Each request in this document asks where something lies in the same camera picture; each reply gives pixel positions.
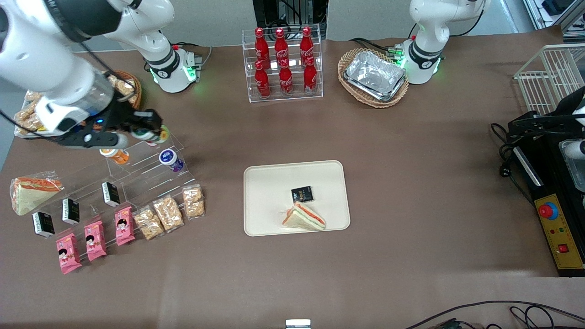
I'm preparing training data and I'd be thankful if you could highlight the black equipment cabinet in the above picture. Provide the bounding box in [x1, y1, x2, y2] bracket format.
[253, 0, 329, 29]

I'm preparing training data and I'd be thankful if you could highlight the green gum bottle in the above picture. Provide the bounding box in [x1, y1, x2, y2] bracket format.
[132, 125, 171, 145]

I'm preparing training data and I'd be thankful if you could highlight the orange gum bottle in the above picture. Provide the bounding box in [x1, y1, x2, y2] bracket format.
[100, 148, 130, 165]

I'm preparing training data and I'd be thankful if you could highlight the clear plastic box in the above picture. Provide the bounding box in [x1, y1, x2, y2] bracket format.
[558, 139, 585, 193]

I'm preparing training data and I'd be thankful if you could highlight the looped black floor cable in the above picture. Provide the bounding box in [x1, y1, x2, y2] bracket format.
[510, 305, 585, 329]

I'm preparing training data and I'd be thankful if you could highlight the plastic wrapped triangle sandwich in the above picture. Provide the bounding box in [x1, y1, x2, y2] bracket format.
[10, 171, 64, 216]

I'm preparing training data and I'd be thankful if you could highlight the black left arm loop cable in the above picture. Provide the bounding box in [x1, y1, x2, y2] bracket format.
[450, 6, 486, 37]

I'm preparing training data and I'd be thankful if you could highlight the white wire basket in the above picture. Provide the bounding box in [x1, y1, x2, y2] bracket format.
[514, 43, 585, 116]

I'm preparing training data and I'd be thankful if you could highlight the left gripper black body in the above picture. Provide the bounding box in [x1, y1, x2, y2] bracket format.
[532, 111, 585, 138]

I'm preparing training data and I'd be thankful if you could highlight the red cola bottle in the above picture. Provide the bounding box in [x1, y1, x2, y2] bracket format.
[255, 61, 271, 99]
[254, 27, 271, 69]
[303, 56, 318, 95]
[278, 58, 294, 97]
[300, 26, 315, 64]
[274, 27, 290, 65]

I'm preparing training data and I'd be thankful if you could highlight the metal frame shelf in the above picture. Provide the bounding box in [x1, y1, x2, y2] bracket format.
[522, 0, 585, 41]

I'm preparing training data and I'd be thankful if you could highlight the purple gum bottle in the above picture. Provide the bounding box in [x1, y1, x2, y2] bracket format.
[159, 149, 185, 173]

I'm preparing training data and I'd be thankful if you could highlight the cream plastic tray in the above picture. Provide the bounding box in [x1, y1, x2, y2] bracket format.
[243, 160, 351, 237]

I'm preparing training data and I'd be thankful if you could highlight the pink snack packet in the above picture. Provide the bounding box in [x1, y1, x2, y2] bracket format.
[84, 220, 107, 262]
[56, 233, 83, 275]
[114, 206, 137, 247]

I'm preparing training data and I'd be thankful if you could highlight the black foil snack packet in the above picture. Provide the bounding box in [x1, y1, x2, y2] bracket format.
[291, 186, 314, 203]

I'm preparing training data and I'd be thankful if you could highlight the aluminium foil tray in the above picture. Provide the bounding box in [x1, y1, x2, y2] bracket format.
[343, 50, 408, 102]

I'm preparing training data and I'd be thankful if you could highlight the small black box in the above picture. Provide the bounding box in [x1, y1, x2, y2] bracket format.
[62, 198, 81, 225]
[101, 181, 121, 207]
[32, 212, 56, 239]

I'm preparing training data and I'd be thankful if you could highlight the black power cable with plug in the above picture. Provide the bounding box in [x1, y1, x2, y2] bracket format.
[490, 122, 536, 207]

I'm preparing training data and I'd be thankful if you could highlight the clear acrylic stepped stand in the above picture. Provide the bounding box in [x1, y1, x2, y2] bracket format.
[32, 137, 198, 249]

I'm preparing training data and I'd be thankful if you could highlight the black and yellow control box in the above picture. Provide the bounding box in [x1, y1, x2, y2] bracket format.
[511, 133, 585, 277]

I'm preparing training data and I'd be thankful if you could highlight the light oval wicker basket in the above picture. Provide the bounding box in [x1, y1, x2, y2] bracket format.
[337, 48, 410, 109]

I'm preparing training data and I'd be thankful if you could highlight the wrapped sandwich on tray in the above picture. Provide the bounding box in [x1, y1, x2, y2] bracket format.
[281, 201, 327, 232]

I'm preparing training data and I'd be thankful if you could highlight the clear acrylic bottle rack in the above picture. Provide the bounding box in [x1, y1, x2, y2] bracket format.
[242, 25, 324, 104]

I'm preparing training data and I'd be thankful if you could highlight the long black floor cable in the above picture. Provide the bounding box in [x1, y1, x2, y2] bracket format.
[404, 300, 585, 329]

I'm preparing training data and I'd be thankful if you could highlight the black left arm base cable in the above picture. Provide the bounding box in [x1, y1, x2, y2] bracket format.
[349, 37, 399, 52]

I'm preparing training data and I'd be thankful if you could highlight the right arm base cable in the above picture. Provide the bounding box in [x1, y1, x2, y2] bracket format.
[175, 42, 213, 69]

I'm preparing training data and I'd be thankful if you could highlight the brown round wicker basket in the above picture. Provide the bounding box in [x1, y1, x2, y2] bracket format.
[107, 70, 143, 111]

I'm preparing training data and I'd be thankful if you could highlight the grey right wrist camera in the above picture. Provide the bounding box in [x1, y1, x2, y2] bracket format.
[25, 132, 130, 150]

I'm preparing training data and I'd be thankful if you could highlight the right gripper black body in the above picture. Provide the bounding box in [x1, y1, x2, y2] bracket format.
[50, 102, 139, 139]

